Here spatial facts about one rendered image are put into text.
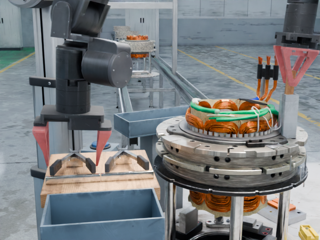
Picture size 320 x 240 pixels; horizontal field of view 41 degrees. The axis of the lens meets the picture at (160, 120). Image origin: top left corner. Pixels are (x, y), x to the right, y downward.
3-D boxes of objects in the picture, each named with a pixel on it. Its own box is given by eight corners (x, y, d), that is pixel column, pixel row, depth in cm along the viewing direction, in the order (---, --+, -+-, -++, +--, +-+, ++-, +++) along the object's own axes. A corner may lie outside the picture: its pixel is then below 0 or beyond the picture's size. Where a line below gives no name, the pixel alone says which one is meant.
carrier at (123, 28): (137, 43, 791) (136, 26, 784) (119, 44, 767) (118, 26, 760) (125, 42, 820) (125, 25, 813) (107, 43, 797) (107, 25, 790)
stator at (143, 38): (131, 55, 400) (131, 34, 396) (153, 56, 393) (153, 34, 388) (121, 57, 380) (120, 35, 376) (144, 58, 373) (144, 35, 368)
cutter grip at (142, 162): (149, 170, 74) (149, 161, 73) (145, 170, 73) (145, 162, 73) (141, 163, 77) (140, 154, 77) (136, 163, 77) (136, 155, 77)
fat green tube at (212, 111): (220, 119, 83) (220, 109, 82) (200, 119, 82) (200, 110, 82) (203, 103, 97) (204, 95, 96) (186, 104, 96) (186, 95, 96)
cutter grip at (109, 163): (109, 173, 72) (108, 164, 72) (104, 172, 73) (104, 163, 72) (114, 165, 76) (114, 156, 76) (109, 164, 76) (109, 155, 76)
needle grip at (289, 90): (294, 100, 86) (298, 70, 85) (287, 101, 85) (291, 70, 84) (288, 99, 87) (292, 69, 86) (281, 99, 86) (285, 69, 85)
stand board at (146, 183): (160, 200, 71) (160, 186, 70) (41, 208, 68) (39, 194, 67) (145, 160, 90) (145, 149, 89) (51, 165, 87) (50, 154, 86)
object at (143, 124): (187, 192, 139) (189, 105, 132) (206, 205, 130) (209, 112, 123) (115, 207, 128) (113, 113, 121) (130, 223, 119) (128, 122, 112)
